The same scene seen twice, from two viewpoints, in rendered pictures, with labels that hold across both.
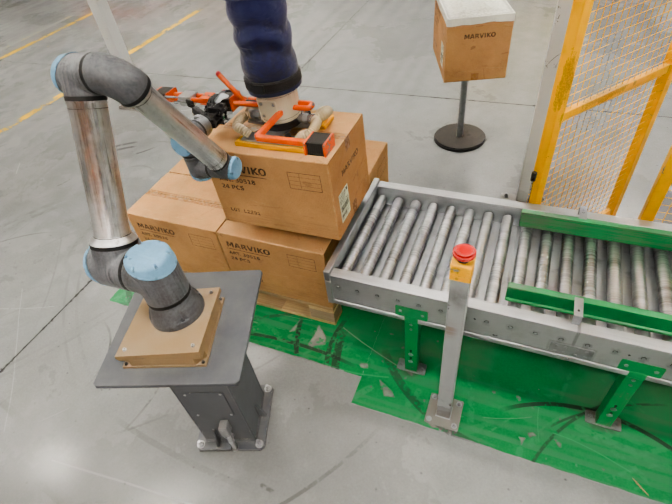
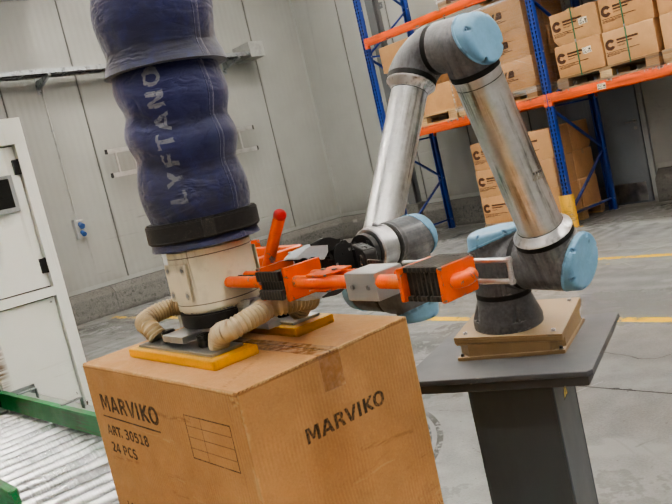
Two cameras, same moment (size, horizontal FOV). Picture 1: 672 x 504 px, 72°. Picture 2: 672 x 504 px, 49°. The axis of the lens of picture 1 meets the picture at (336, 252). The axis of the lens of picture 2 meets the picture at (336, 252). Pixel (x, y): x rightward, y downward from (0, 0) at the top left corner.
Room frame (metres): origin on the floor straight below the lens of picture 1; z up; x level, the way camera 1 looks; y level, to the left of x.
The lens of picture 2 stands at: (3.11, 0.93, 1.34)
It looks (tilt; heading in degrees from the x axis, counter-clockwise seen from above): 6 degrees down; 202
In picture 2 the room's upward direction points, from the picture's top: 13 degrees counter-clockwise
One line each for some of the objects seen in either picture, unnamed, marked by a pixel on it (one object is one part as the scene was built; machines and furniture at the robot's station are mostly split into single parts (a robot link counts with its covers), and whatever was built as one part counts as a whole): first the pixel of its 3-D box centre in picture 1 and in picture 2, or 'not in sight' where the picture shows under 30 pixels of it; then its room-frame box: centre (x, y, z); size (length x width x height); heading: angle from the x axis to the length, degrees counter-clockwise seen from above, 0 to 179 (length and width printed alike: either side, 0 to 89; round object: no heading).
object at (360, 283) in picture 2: (189, 98); (374, 282); (2.03, 0.55, 1.16); 0.07 x 0.07 x 0.04; 62
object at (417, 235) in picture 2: (188, 138); (404, 240); (1.65, 0.50, 1.17); 0.12 x 0.09 x 0.10; 153
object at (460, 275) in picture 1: (451, 350); not in sight; (0.96, -0.38, 0.50); 0.07 x 0.07 x 1.00; 62
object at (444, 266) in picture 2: (165, 95); (437, 278); (2.10, 0.67, 1.16); 0.08 x 0.07 x 0.05; 62
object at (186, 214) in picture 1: (269, 202); not in sight; (2.25, 0.36, 0.34); 1.20 x 1.00 x 0.40; 62
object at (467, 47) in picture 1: (469, 32); not in sight; (3.19, -1.11, 0.82); 0.60 x 0.40 x 0.40; 173
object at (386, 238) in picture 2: (200, 125); (374, 247); (1.72, 0.46, 1.17); 0.09 x 0.05 x 0.10; 63
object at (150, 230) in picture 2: (272, 76); (204, 223); (1.80, 0.15, 1.29); 0.23 x 0.23 x 0.04
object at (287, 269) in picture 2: (228, 100); (290, 278); (1.92, 0.36, 1.17); 0.10 x 0.08 x 0.06; 152
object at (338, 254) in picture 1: (354, 224); not in sight; (1.67, -0.11, 0.58); 0.70 x 0.03 x 0.06; 152
